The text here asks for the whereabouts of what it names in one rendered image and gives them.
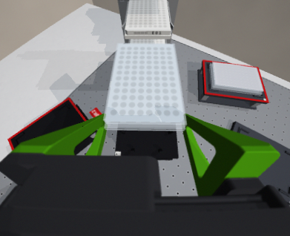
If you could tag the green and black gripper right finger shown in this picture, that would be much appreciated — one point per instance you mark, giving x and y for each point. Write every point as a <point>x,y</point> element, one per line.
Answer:
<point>237,155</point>

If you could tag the grey shelf rack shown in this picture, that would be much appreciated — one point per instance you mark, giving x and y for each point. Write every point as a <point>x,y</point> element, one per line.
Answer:
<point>123,10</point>

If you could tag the black two-tier stand with grey legs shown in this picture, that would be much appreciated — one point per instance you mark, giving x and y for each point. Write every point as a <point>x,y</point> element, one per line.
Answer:
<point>162,145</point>

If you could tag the grey perforated work table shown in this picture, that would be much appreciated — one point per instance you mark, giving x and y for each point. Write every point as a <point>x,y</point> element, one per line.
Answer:
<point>272,120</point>

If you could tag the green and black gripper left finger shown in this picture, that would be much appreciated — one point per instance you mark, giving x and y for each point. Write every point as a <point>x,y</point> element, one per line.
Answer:
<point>64,141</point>

